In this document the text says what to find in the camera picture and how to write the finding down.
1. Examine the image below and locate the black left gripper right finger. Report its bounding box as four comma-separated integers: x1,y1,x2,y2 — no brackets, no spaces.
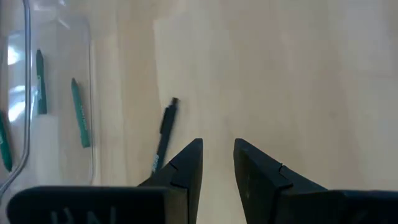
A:
233,138,398,224

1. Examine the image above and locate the black pen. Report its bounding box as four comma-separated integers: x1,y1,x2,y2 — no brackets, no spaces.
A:
150,96,181,174

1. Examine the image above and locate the clear plastic bin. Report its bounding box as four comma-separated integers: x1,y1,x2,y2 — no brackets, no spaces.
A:
0,0,97,200

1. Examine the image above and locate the green crayon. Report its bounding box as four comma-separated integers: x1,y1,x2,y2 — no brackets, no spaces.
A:
35,49,49,116
0,110,14,173
70,77,92,149

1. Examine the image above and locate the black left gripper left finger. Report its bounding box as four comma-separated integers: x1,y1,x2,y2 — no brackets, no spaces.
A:
6,138,204,224

